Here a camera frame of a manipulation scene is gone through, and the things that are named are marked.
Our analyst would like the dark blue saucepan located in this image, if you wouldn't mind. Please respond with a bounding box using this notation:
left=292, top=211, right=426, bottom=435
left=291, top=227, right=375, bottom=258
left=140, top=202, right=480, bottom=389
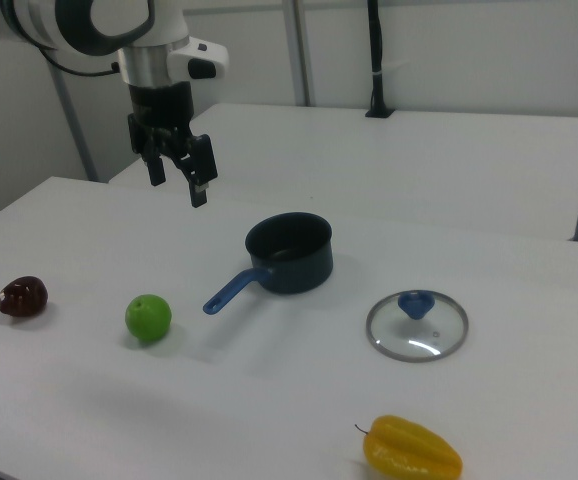
left=202, top=212, right=334, bottom=316

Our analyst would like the yellow starfruit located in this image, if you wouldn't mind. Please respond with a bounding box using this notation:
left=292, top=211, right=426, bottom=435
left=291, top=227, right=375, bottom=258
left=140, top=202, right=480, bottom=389
left=354, top=414, right=464, bottom=480

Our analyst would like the grey metal partition post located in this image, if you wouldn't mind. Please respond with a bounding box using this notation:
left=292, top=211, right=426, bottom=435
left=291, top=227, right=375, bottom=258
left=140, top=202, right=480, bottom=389
left=284, top=0, right=316, bottom=107
left=46, top=62, right=101, bottom=182

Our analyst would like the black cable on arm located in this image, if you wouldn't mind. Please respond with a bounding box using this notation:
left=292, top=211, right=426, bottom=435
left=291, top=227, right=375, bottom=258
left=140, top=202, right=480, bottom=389
left=37, top=44, right=123, bottom=79

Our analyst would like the dark red apple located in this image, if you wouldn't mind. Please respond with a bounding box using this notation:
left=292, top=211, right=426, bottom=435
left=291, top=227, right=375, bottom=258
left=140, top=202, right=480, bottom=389
left=0, top=275, right=49, bottom=318

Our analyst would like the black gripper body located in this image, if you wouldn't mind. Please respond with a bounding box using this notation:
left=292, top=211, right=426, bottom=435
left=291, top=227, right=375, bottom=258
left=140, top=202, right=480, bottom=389
left=127, top=80, right=205, bottom=162

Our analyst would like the glass lid with blue knob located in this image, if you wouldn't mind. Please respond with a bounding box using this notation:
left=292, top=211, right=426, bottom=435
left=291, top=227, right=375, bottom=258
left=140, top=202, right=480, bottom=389
left=365, top=289, right=470, bottom=363

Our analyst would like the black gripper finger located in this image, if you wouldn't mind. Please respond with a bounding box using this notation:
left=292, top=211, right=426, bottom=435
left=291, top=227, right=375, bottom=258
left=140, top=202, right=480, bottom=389
left=175, top=133, right=219, bottom=209
left=141, top=141, right=166, bottom=188

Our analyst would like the green apple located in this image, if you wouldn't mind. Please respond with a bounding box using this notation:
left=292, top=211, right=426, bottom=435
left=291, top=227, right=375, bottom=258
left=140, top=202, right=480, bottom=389
left=124, top=293, right=173, bottom=346

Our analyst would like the black pole with white band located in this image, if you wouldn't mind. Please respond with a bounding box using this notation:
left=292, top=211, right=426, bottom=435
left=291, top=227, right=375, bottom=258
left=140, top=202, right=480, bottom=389
left=365, top=0, right=396, bottom=119

